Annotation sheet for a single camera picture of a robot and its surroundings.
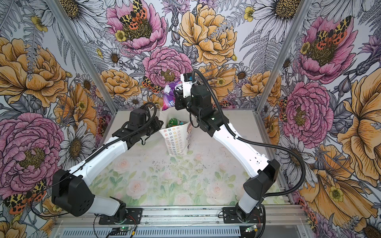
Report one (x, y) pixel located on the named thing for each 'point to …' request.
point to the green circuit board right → (253, 228)
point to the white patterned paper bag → (177, 130)
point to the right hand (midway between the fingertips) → (175, 95)
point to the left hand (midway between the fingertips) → (163, 126)
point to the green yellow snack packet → (172, 122)
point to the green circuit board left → (125, 228)
